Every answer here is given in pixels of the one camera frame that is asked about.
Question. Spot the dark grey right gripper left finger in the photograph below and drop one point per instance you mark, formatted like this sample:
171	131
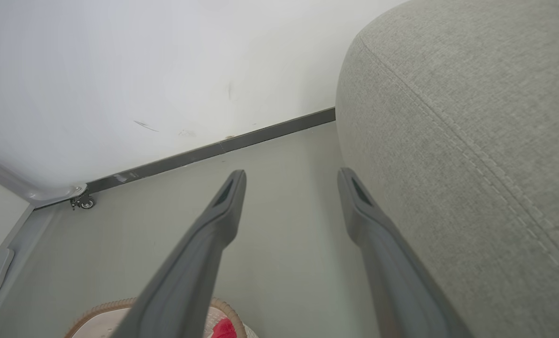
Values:
190	263

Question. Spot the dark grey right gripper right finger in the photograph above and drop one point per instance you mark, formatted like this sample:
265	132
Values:
396	281

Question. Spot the red garment with white trim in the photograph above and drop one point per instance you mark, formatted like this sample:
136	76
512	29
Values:
224	329

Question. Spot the cream perforated laundry basket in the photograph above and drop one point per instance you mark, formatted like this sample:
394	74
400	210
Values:
96	324

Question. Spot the small black caster wheel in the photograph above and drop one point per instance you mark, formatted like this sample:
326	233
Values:
87	203

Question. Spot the dark grey baseboard strip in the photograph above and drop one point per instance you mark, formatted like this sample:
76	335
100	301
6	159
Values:
260	134

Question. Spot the grey fabric sofa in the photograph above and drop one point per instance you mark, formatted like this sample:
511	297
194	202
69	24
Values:
471	141

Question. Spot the grey metal frame leg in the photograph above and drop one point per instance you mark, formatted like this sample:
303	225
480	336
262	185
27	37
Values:
26	190

